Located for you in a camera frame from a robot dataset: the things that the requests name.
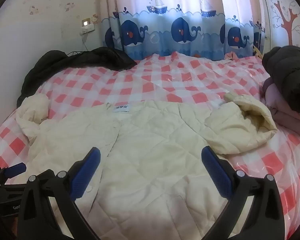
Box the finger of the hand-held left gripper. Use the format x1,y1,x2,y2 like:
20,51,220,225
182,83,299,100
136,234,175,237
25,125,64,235
0,169,55,193
0,162,27,180

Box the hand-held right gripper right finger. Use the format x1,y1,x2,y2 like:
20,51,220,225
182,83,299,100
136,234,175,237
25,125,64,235
201,146,285,240

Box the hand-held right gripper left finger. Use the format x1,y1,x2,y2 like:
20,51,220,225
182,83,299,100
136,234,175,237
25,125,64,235
17,147,102,240

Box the cream quilted jacket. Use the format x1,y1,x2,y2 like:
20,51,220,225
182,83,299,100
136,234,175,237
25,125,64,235
15,94,278,240

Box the folded pink clothes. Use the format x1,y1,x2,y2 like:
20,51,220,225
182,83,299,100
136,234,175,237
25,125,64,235
264,79,300,143

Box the pink checkered bed cover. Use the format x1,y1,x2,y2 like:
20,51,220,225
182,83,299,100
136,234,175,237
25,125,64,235
0,51,300,240

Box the black jacket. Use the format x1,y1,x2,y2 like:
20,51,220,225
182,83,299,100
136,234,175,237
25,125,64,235
17,47,137,105

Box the small pink cloth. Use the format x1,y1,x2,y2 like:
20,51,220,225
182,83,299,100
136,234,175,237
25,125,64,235
224,51,240,61

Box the dark puffer jacket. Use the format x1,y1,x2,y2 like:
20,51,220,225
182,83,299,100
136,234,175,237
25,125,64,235
262,45,300,123

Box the whale print curtain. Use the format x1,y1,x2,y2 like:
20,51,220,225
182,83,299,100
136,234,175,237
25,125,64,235
99,0,268,62

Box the white wall socket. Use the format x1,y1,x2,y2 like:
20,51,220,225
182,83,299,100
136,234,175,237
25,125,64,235
79,17,97,35

